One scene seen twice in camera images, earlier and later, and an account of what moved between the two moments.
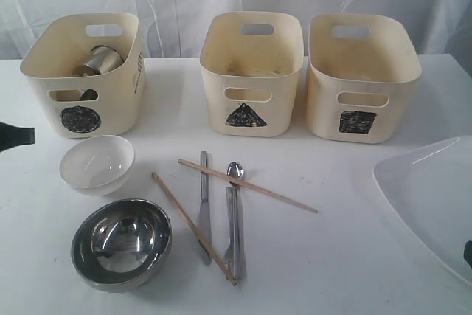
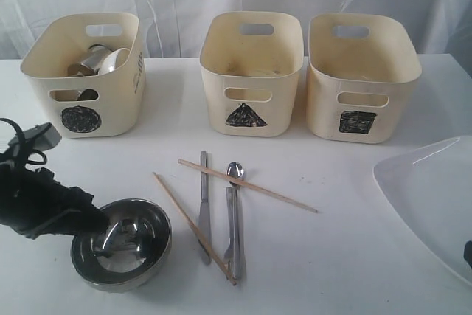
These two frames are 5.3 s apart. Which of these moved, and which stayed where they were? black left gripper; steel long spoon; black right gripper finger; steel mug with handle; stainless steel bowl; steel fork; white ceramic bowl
Moved: black left gripper; white ceramic bowl; steel mug with handle
Stayed: steel fork; steel long spoon; black right gripper finger; stainless steel bowl
